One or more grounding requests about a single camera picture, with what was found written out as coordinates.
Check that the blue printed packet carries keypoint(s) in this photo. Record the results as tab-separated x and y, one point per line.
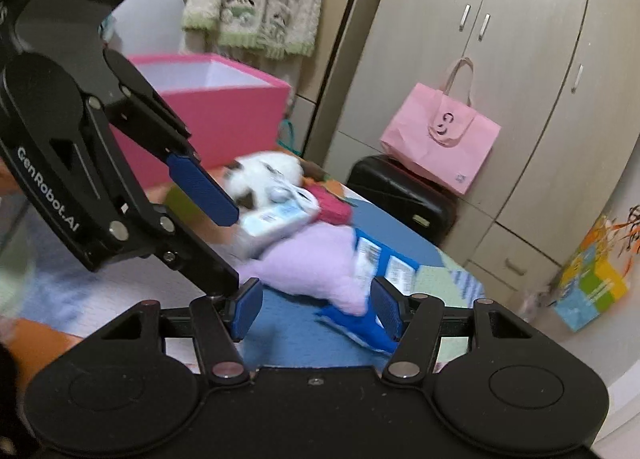
350	331

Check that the pink paper shopping bag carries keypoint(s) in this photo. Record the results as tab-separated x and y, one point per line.
440	139

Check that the pink storage box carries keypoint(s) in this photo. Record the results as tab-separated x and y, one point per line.
235	114

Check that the light blue hanger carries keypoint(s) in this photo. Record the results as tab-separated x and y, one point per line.
109	31

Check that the purple plush toy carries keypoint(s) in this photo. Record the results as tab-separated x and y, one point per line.
310	264

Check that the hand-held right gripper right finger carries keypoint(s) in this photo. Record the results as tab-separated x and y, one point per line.
389	309

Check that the black vertical pole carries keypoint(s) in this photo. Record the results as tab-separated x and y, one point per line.
340	39

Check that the white blue tissue pack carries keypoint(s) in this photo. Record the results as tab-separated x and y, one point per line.
275	224

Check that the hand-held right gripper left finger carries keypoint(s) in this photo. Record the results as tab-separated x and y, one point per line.
247	309

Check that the colourful printed gift bag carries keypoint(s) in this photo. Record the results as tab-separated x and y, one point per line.
595	284

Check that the patterned bed blanket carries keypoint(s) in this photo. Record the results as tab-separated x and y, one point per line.
400	234

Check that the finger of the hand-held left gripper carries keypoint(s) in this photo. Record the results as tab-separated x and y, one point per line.
200	259
202	189

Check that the beige wardrobe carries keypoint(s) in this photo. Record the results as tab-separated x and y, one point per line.
525	89

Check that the white brown-spotted plush toy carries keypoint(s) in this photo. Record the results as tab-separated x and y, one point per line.
272	176

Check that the black suitcase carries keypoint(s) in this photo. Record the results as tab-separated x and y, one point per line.
395	194

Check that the red strawberry plush toy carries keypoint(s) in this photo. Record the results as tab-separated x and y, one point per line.
332	206

